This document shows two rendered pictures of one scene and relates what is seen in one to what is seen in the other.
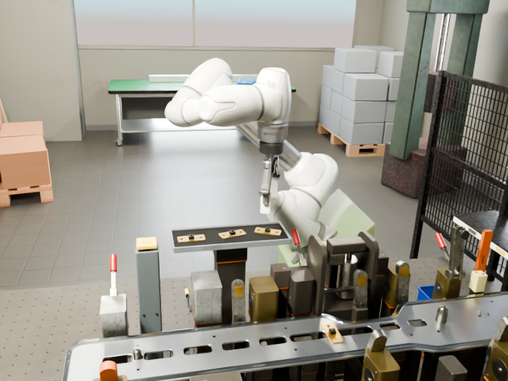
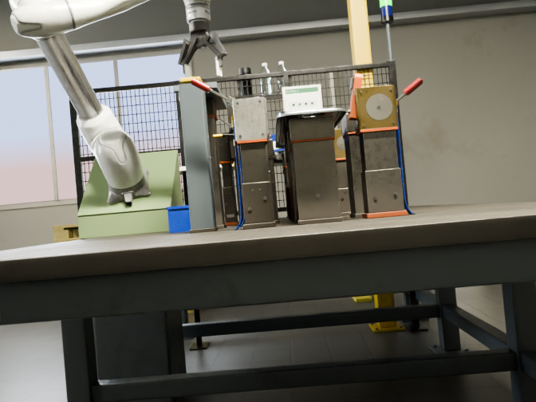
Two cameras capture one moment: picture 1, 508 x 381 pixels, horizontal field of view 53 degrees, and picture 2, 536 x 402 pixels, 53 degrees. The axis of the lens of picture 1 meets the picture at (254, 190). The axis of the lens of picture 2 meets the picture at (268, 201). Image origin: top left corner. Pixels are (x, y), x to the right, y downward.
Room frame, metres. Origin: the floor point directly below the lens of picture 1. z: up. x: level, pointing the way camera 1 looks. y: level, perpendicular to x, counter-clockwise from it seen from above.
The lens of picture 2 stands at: (0.81, 1.84, 0.74)
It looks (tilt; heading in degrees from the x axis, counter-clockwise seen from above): 1 degrees up; 284
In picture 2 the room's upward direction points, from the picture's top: 5 degrees counter-clockwise
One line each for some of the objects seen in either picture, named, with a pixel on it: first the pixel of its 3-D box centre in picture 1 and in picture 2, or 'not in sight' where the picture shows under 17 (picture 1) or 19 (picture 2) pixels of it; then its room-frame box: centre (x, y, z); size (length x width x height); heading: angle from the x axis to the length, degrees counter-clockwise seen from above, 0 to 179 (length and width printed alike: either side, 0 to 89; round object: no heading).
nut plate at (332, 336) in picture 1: (332, 331); not in sight; (1.18, -0.23, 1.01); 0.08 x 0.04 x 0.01; 14
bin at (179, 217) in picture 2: not in sight; (183, 218); (1.56, 0.08, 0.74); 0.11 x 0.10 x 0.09; 103
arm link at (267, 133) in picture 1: (272, 131); (198, 15); (1.48, -0.05, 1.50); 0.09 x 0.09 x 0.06
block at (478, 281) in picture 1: (469, 320); not in sight; (1.43, -0.73, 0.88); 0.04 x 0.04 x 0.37; 13
